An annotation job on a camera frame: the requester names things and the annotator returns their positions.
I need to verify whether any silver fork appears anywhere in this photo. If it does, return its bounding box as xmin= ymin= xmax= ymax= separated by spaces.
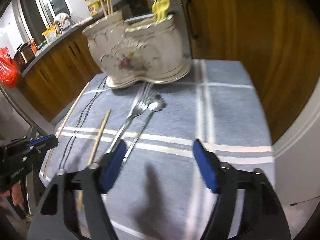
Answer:
xmin=106 ymin=82 xmax=153 ymax=153

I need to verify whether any wooden chopstick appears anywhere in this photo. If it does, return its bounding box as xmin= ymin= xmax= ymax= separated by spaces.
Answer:
xmin=98 ymin=0 xmax=107 ymax=17
xmin=106 ymin=0 xmax=113 ymax=15
xmin=76 ymin=109 xmax=111 ymax=211
xmin=42 ymin=81 xmax=91 ymax=179

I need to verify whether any yellow green plastic spoon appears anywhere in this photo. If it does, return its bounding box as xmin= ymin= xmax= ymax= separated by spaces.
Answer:
xmin=151 ymin=0 xmax=158 ymax=22

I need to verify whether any person's left hand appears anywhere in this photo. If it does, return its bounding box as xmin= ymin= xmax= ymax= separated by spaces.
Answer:
xmin=0 ymin=181 xmax=24 ymax=206

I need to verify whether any blue plaid tablecloth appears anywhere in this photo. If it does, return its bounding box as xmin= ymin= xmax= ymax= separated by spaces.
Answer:
xmin=39 ymin=60 xmax=275 ymax=239

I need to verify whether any red plastic bag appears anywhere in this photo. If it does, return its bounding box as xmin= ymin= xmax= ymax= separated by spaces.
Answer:
xmin=0 ymin=47 xmax=20 ymax=88

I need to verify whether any silver flower spoon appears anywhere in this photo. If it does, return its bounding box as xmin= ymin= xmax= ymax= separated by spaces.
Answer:
xmin=121 ymin=93 xmax=167 ymax=166

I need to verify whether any cream ceramic utensil holder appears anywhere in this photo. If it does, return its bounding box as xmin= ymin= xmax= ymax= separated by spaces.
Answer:
xmin=82 ymin=11 xmax=191 ymax=89

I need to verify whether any yellow cooking oil bottle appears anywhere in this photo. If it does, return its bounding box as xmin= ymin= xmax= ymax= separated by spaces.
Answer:
xmin=87 ymin=1 xmax=100 ymax=17

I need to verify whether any wooden cabinet door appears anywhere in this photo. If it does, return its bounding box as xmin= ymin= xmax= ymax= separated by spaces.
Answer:
xmin=182 ymin=0 xmax=319 ymax=141

